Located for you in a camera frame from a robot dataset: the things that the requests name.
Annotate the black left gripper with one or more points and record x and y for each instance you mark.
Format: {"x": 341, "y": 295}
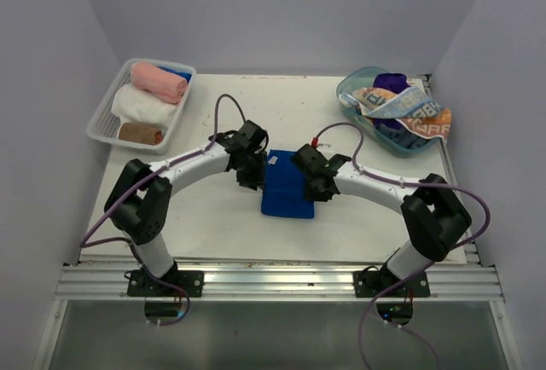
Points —
{"x": 258, "y": 178}

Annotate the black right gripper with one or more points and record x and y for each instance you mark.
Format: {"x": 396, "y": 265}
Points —
{"x": 313, "y": 195}

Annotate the royal blue towel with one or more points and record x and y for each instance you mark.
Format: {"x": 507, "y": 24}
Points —
{"x": 283, "y": 193}

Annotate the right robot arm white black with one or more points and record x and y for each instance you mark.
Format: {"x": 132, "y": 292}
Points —
{"x": 435, "y": 219}

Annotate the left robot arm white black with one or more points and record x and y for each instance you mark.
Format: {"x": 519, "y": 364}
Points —
{"x": 140, "y": 199}

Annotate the grey-blue towel in tub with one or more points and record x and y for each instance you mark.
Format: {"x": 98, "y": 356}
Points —
{"x": 402, "y": 137}

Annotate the blue rolled towel in basket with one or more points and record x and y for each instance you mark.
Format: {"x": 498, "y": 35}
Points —
{"x": 175, "y": 77}

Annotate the pink rolled towel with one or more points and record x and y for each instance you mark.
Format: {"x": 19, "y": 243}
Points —
{"x": 167, "y": 86}

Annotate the teal transparent plastic tub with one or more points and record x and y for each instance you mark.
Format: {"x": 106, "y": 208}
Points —
{"x": 364, "y": 78}

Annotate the orange blue printed towel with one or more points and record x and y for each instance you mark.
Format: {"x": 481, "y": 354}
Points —
{"x": 413, "y": 109}

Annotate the brown rolled towel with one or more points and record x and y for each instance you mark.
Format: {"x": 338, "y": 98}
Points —
{"x": 140, "y": 133}

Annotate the purple towel in tub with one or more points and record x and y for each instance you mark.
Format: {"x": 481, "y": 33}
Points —
{"x": 394, "y": 82}

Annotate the white plastic mesh basket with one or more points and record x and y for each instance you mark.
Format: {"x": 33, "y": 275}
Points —
{"x": 104, "y": 126}

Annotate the white rolled towel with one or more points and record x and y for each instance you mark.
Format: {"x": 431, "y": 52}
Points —
{"x": 139, "y": 106}

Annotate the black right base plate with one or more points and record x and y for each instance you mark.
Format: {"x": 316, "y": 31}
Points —
{"x": 369, "y": 282}

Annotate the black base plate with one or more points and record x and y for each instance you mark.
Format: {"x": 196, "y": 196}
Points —
{"x": 140, "y": 284}
{"x": 369, "y": 282}

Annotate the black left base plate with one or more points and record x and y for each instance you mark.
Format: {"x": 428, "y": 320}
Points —
{"x": 140, "y": 284}

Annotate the aluminium mounting rail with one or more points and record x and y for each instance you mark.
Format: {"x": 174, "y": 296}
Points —
{"x": 285, "y": 282}

